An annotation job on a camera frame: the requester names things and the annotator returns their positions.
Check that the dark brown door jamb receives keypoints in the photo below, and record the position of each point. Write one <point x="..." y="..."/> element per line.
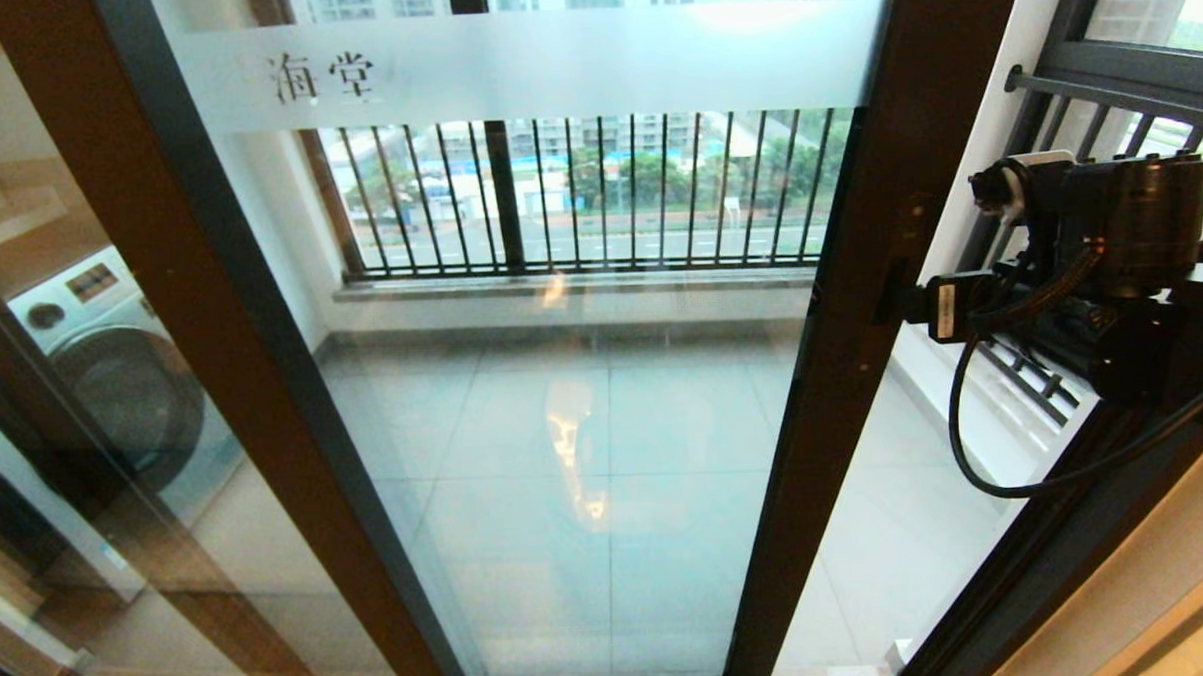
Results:
<point x="1050" y="562"/>

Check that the black window guard railing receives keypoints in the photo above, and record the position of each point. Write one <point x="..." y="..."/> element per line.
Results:
<point x="1103" y="85"/>
<point x="599" y="269"/>

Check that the dark window frame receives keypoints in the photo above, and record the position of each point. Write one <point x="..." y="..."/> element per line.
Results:
<point x="1152" y="64"/>
<point x="505" y="201"/>

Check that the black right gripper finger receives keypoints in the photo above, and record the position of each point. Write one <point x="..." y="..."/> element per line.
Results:
<point x="946" y="311"/>

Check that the grey stone window sill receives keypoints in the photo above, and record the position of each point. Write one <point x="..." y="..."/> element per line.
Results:
<point x="590" y="286"/>
<point x="928" y="367"/>

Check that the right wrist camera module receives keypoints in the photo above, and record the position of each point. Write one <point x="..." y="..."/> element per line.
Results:
<point x="997" y="189"/>

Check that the sliding glass door brown frame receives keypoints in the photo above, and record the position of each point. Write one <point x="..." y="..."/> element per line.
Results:
<point x="652" y="61"/>

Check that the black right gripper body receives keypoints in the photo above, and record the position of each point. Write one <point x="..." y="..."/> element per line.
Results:
<point x="1148" y="219"/>

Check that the light wooden shelf board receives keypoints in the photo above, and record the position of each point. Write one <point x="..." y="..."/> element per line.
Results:
<point x="22" y="223"/>

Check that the white front-load washing machine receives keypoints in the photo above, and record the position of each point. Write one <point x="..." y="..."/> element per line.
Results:
<point x="133" y="394"/>

